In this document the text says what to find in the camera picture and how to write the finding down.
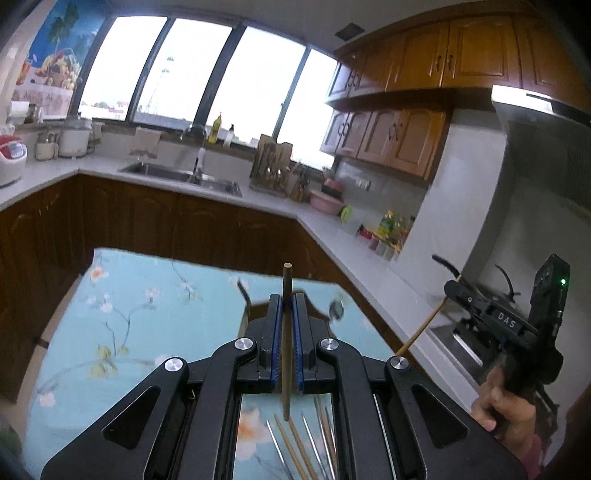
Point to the ceiling vent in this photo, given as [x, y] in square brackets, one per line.
[349, 31]

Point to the stainless steel sink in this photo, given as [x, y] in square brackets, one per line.
[152, 170]

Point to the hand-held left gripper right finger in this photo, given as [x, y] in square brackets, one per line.
[298, 341]

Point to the paper towel roll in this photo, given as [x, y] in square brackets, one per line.
[21, 113]

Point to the row of small seasoning jars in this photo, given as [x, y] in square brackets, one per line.
[381, 249]

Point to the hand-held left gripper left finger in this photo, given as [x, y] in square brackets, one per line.
[278, 341]

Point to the white seasoning jar set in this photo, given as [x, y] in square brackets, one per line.
[46, 147]

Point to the yellow dish soap bottle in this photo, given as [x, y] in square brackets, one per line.
[214, 129]

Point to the tropical fruit wall poster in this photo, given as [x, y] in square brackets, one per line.
[60, 60]

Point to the steel range hood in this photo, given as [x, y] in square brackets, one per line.
[535, 99]

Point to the cutting board utensil rack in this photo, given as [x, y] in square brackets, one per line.
[270, 161]

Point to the white electric cooker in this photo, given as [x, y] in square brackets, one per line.
[74, 138]

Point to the large kitchen window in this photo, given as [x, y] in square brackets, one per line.
[184, 69]

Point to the red and white rice cooker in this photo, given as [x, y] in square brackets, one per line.
[11, 159]

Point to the hanging dish cloth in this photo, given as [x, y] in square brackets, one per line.
[145, 143]

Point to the light blue floral tablecloth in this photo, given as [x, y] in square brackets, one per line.
[138, 323]

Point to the knife block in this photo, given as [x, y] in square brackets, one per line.
[299, 184]

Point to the black wok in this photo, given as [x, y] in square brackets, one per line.
[445, 264]

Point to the gas stove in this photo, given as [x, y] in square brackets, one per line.
[461, 350]

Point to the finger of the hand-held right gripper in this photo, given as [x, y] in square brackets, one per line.
[464, 297]

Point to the wooden upper cabinets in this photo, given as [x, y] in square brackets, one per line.
[461, 55]

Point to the pink plastic basin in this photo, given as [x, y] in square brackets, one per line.
[325, 202]

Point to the person's right forearm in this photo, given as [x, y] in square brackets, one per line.
[535, 457]

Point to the white wall outlet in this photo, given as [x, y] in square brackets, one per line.
[364, 183]

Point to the green kitchen item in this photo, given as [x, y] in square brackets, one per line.
[346, 213]

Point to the yellow condiment bottles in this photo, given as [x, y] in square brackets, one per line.
[392, 226]

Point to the dark wooden lower cabinets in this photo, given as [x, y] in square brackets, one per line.
[138, 217]

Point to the person's right hand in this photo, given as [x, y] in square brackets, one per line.
[496, 406]

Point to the dark metal chopstick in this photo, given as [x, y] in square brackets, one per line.
[244, 290]

